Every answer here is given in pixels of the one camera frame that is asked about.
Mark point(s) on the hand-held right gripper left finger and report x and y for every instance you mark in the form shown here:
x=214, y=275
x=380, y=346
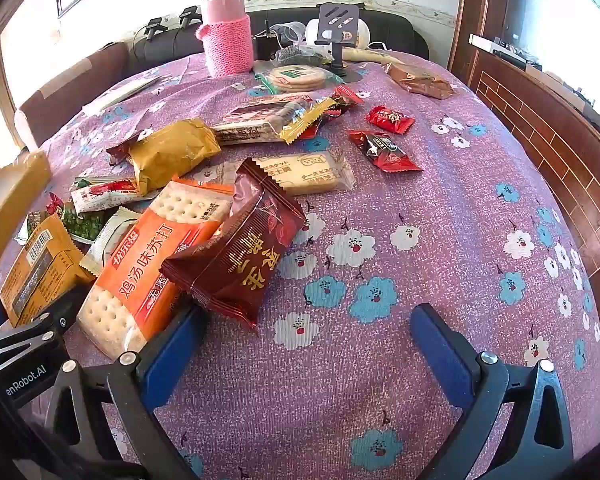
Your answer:
x=175, y=355

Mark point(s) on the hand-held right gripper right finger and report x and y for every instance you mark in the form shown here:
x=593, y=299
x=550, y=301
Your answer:
x=440, y=350

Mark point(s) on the yellow-orange barcode snack packet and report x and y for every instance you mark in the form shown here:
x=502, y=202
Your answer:
x=35, y=270

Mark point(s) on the orange cracker packet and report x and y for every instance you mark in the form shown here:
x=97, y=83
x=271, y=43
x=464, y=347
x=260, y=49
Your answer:
x=145, y=280

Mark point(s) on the green pea packet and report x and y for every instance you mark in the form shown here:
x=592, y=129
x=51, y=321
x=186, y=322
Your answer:
x=82, y=225

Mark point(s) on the white green snack packet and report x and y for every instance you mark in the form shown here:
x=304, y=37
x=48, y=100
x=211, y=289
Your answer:
x=111, y=237

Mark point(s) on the small green snack packet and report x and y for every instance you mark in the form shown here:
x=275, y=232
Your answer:
x=34, y=225

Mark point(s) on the small red snack packet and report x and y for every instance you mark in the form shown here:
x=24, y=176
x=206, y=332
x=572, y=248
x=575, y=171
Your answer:
x=55, y=205

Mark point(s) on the yellow-edged cardboard box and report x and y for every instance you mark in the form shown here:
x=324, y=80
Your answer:
x=10, y=200

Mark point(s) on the dark red snack packet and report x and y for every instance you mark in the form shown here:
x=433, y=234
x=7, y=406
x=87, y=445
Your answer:
x=245, y=255

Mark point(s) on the mustard yellow snack packet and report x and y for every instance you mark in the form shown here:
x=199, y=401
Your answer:
x=170, y=152

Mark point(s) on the clear biscuit packet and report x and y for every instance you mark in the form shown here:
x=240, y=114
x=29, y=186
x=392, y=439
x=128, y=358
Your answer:
x=310, y=172

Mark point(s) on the clear yellow-ended snack packet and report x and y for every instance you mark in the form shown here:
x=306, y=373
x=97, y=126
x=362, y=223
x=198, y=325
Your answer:
x=280, y=112

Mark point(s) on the white red snack packet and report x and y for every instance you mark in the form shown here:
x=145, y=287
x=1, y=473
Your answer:
x=105, y=194

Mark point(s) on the purple floral tablecloth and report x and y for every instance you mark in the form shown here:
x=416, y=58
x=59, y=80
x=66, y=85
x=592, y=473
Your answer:
x=380, y=240

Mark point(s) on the dark red candy packet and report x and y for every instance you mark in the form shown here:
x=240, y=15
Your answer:
x=387, y=155
x=345, y=100

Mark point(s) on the brown armchair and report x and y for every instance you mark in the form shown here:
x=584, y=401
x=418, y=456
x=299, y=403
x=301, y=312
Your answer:
x=70, y=95

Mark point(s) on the white paper sheet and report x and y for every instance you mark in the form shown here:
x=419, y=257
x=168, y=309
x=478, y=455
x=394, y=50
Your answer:
x=115, y=95

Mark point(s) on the white brown label packet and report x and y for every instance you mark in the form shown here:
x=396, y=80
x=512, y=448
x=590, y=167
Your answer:
x=240, y=135

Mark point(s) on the bright red candy packet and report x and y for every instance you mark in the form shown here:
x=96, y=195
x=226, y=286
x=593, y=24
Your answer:
x=390, y=120

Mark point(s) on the wooden cabinet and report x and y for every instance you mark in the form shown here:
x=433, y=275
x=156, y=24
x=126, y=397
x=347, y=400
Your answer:
x=555, y=140

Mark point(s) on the brown snack packet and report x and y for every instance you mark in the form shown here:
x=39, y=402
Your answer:
x=420, y=82

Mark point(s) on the black clamp device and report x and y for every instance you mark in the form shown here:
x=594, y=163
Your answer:
x=155, y=27
x=190, y=14

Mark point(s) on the round cracker packet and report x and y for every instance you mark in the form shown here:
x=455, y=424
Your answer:
x=295, y=79

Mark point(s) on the cream oblong object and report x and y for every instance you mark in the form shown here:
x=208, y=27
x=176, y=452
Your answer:
x=375, y=56

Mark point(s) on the pink bottle with knitted sleeve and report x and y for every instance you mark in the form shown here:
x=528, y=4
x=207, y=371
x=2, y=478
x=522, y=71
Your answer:
x=227, y=35

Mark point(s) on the white jar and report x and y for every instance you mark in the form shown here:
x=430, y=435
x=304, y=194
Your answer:
x=362, y=35

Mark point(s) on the clear plastic container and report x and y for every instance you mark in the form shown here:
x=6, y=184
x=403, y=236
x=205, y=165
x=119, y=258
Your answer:
x=292, y=52

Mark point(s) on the black sofa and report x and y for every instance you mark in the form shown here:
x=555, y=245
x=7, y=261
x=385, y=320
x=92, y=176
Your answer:
x=390, y=27

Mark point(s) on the black phone stand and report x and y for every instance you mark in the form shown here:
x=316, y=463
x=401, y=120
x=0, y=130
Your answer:
x=337, y=25

